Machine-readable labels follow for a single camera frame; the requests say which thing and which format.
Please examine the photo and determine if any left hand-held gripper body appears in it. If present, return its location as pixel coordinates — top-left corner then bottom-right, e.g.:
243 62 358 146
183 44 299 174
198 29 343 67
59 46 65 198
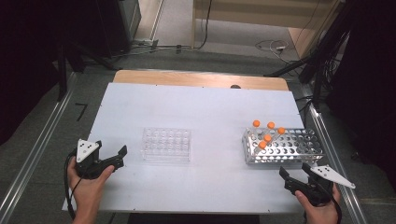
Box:
75 138 108 180

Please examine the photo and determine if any dark cabinet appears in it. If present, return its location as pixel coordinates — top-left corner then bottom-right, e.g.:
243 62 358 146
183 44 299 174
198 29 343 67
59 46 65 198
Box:
96 0 142 59

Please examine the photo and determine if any light wooden furniture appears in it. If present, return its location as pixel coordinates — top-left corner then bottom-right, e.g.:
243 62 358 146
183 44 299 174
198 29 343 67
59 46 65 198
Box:
191 0 344 59

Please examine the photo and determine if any white board sheet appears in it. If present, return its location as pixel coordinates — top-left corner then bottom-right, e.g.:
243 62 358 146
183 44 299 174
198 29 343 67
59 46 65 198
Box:
61 82 334 216

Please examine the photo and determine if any grey floor power strip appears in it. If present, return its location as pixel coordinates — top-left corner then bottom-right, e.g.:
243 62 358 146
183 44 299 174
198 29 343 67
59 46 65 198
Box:
132 37 161 49

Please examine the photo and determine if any metal floor rail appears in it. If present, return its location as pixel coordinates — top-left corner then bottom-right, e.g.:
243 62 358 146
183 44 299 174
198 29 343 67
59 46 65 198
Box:
300 83 370 224
0 72 78 224

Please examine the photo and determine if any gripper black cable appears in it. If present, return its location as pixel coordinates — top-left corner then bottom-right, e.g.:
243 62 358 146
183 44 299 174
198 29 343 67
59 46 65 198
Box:
330 196 344 224
64 148 83 221

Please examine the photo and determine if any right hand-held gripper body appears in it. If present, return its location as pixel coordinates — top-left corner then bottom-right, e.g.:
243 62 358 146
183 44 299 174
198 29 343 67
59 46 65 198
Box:
303 164 357 207

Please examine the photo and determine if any black hanging cable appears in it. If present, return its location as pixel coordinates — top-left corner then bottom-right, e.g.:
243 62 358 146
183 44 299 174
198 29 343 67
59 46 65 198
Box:
194 0 213 50

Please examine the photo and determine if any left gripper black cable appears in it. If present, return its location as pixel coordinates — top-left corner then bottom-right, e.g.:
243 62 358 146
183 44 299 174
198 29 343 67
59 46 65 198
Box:
64 148 83 221

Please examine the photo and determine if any perforated metal tube rack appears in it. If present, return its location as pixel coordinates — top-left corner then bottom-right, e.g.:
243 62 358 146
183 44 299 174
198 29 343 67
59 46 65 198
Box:
241 126 325 165

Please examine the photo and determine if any black curtain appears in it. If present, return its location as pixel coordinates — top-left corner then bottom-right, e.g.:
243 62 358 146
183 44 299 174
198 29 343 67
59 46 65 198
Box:
323 0 396 194
0 0 122 147

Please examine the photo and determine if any white floor cable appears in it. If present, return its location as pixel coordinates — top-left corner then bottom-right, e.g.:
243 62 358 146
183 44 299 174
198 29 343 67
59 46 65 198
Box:
255 39 295 64

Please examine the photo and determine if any clear plastic tube rack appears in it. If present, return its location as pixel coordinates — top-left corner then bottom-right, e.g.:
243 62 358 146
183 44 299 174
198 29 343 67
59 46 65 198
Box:
141 126 192 163

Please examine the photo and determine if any person's left hand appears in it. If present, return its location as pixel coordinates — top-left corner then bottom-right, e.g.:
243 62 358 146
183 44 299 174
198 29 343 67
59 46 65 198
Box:
66 156 116 206

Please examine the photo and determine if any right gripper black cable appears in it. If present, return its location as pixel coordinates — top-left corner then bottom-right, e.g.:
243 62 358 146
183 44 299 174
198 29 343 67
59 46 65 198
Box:
330 196 344 224

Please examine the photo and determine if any person's right hand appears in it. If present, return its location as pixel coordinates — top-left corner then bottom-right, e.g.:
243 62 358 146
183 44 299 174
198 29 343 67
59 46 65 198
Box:
294 184 343 224

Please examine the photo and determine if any black metal stand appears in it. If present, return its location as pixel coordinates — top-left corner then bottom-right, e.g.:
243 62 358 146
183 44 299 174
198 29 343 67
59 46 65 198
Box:
264 0 354 111
55 40 120 102

